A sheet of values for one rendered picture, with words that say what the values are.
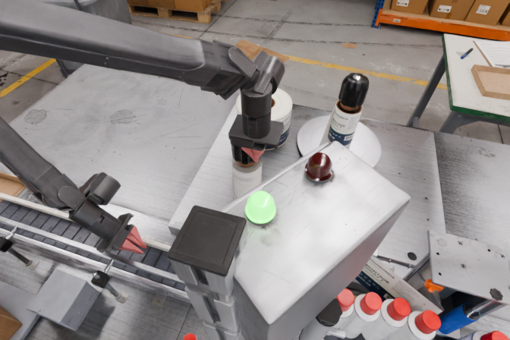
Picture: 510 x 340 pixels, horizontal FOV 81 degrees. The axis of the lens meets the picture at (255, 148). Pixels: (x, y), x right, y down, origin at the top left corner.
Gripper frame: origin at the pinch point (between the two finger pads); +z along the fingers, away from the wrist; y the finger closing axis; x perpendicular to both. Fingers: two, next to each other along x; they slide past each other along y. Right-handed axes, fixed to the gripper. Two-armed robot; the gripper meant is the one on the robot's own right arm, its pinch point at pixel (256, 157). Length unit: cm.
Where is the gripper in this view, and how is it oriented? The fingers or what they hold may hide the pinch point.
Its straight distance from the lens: 67.6
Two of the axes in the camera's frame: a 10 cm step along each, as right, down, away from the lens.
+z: 0.1, 6.6, 7.5
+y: -9.6, -2.0, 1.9
